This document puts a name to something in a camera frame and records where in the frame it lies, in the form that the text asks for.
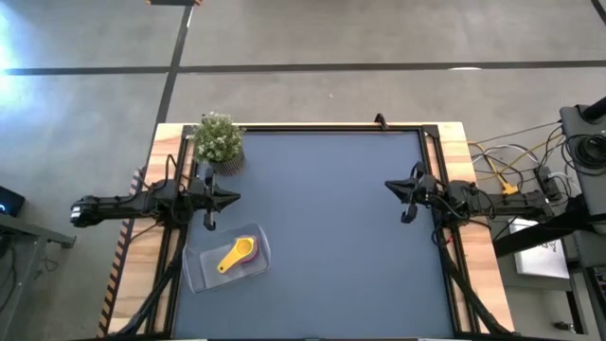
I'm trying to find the yellow measuring cup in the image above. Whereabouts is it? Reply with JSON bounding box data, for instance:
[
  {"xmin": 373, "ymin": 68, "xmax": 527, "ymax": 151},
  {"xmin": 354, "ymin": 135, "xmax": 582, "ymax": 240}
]
[{"xmin": 216, "ymin": 235, "xmax": 258, "ymax": 276}]

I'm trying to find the clear plastic basket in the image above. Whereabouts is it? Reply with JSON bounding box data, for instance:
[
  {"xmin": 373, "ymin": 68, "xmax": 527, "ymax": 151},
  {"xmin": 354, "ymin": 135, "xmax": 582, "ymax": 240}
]
[{"xmin": 181, "ymin": 222, "xmax": 273, "ymax": 295}]

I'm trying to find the black device with blue light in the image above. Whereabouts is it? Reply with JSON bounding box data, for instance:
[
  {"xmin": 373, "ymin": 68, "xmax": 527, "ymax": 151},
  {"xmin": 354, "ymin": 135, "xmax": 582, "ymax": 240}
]
[{"xmin": 0, "ymin": 186, "xmax": 27, "ymax": 218}]

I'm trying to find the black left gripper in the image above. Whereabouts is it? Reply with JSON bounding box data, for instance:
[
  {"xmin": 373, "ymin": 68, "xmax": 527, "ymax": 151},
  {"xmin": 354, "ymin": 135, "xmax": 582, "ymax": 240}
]
[{"xmin": 188, "ymin": 166, "xmax": 242, "ymax": 232}]

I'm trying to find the white board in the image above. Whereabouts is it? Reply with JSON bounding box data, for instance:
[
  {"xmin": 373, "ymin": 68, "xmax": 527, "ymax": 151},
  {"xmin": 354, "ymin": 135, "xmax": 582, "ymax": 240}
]
[{"xmin": 508, "ymin": 220, "xmax": 571, "ymax": 280}]

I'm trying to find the brown black object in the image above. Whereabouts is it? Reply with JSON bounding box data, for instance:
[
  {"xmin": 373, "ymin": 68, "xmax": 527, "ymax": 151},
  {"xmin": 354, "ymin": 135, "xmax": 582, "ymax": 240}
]
[{"xmin": 146, "ymin": 0, "xmax": 204, "ymax": 8}]

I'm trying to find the black yellow hazard strip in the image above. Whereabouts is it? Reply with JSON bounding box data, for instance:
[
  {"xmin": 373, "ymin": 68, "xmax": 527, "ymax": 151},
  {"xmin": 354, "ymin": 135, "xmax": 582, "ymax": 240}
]
[{"xmin": 97, "ymin": 166, "xmax": 146, "ymax": 338}]

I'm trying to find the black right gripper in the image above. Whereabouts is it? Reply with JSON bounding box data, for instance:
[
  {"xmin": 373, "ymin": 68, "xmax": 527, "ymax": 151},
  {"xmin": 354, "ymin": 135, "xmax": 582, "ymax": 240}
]
[{"xmin": 384, "ymin": 161, "xmax": 449, "ymax": 225}]

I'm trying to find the gray metal desk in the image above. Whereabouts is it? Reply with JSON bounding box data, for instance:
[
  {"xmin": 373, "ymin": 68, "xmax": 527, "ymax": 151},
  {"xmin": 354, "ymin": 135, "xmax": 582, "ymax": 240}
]
[{"xmin": 0, "ymin": 212, "xmax": 78, "ymax": 341}]

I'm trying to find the coiled black cable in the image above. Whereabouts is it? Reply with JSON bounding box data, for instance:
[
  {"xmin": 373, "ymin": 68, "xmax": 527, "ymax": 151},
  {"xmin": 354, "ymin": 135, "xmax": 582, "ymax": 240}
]
[{"xmin": 561, "ymin": 134, "xmax": 606, "ymax": 171}]

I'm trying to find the black cable bundle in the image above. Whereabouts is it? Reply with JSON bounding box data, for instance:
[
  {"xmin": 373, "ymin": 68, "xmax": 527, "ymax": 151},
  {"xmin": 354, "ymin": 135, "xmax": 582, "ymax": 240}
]
[
  {"xmin": 111, "ymin": 222, "xmax": 187, "ymax": 338},
  {"xmin": 431, "ymin": 221, "xmax": 513, "ymax": 338}
]

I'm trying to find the yellow cable with plug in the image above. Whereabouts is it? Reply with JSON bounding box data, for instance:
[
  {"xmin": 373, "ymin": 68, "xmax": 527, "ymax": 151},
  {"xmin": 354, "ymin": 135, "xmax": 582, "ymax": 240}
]
[{"xmin": 472, "ymin": 141, "xmax": 567, "ymax": 198}]

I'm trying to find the dark gray equipment stand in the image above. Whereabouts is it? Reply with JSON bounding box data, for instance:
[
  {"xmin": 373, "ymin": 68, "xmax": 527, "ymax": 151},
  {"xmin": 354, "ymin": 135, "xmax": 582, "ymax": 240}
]
[{"xmin": 491, "ymin": 97, "xmax": 606, "ymax": 341}]

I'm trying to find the gray-blue table mat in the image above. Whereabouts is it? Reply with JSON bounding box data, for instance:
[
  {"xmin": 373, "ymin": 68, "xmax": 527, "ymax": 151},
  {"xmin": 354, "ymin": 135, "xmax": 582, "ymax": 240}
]
[{"xmin": 170, "ymin": 130, "xmax": 456, "ymax": 340}]

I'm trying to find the potted plant in ribbed pot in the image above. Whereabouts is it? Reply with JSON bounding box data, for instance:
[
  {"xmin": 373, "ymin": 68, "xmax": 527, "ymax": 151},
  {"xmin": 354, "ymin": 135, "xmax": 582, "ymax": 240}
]
[{"xmin": 191, "ymin": 111, "xmax": 248, "ymax": 177}]

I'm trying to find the black power strip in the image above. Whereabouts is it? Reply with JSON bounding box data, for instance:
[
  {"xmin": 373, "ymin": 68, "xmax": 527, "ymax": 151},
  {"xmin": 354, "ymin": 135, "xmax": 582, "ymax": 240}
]
[{"xmin": 533, "ymin": 164, "xmax": 563, "ymax": 204}]

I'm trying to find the thin tan cable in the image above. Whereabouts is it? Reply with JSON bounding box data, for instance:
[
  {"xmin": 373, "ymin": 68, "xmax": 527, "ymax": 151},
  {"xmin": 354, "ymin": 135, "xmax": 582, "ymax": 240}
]
[{"xmin": 467, "ymin": 120, "xmax": 563, "ymax": 146}]

